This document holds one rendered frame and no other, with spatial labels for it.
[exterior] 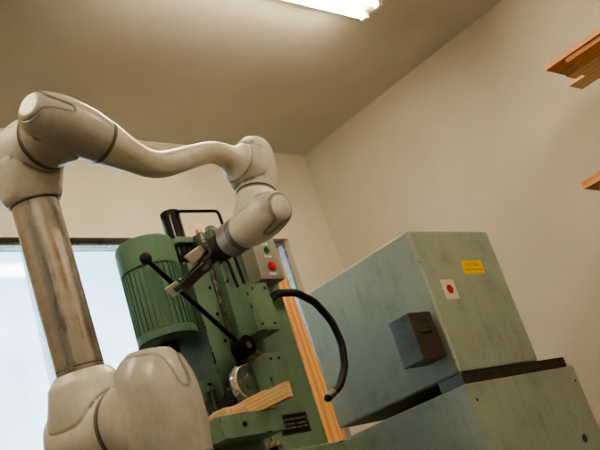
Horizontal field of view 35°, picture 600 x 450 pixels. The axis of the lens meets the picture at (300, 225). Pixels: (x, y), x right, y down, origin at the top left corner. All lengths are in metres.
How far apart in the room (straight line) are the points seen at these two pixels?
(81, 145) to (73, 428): 0.56
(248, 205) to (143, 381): 0.65
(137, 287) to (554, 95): 2.48
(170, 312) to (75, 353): 0.75
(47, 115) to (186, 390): 0.61
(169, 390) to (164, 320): 0.90
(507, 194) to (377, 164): 0.86
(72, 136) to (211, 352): 0.98
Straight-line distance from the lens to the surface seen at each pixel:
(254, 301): 2.71
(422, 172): 4.95
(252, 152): 2.31
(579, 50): 3.92
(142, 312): 2.67
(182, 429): 1.76
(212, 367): 2.71
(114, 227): 4.48
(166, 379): 1.77
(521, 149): 4.61
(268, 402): 2.42
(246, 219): 2.25
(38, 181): 2.03
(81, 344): 1.96
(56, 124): 1.94
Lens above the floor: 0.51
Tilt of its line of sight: 19 degrees up
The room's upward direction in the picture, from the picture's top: 18 degrees counter-clockwise
